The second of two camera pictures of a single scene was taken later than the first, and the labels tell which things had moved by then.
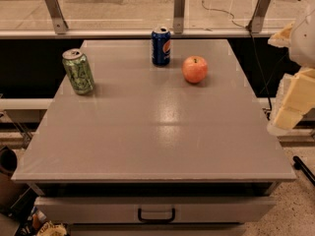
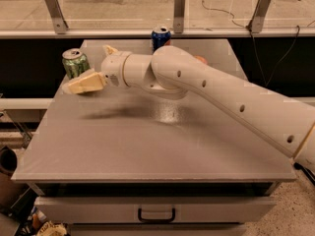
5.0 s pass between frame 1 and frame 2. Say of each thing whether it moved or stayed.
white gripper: moved
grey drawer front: stayed
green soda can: stayed
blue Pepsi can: stayed
